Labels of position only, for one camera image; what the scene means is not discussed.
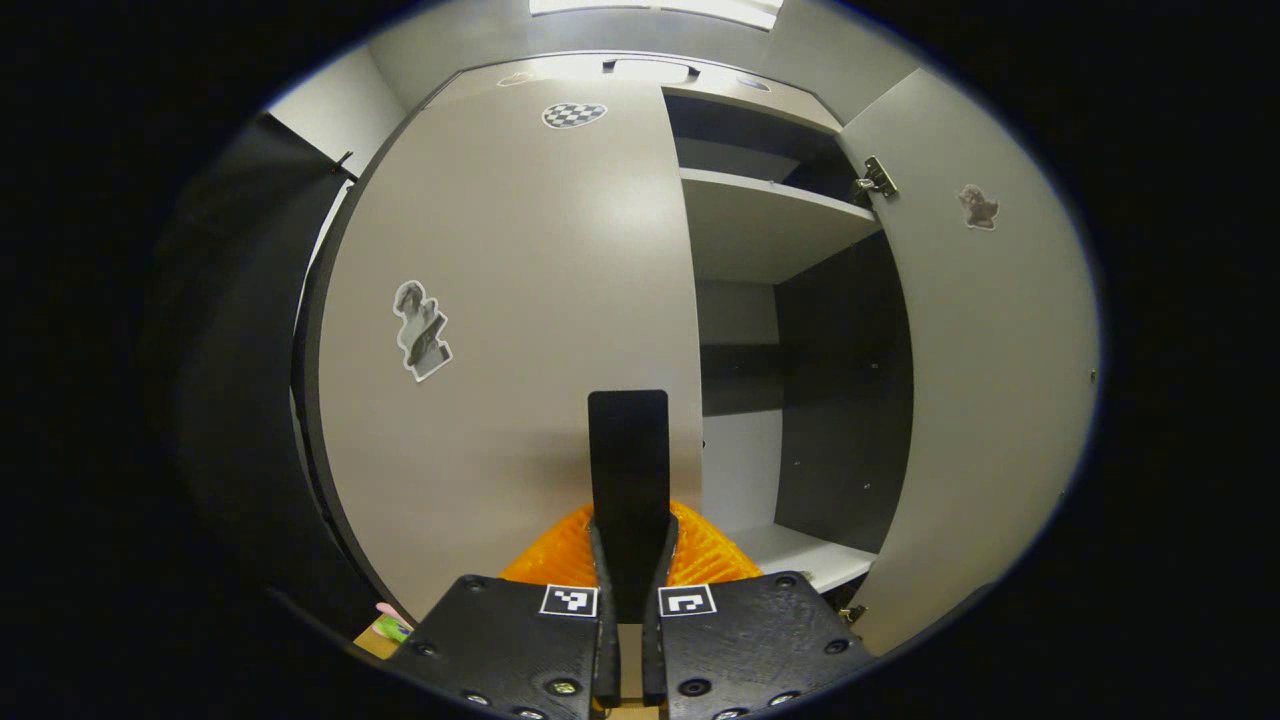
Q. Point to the large ceiling light panel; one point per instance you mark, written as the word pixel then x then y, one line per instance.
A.
pixel 650 8

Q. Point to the beige double-door shoe cabinet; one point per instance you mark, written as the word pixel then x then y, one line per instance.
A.
pixel 840 400

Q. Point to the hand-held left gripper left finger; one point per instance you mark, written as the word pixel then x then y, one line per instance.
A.
pixel 606 660

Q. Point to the pink starfish plush toy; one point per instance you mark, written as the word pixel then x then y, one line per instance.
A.
pixel 392 625

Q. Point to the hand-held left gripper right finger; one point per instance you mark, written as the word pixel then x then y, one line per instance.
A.
pixel 652 660

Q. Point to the grey cabinet shelf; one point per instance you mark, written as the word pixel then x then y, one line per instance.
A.
pixel 800 555
pixel 760 225

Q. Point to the beige cabinet door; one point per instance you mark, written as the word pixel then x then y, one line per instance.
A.
pixel 500 350
pixel 1000 400

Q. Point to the beige cabinet drawer front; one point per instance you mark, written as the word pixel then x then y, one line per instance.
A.
pixel 560 72

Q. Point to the metal door hinge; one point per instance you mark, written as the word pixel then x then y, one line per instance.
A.
pixel 853 612
pixel 876 180

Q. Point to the black backdrop cloth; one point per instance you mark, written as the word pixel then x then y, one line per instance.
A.
pixel 240 400

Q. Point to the black spring clip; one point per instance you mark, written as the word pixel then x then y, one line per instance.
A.
pixel 345 165

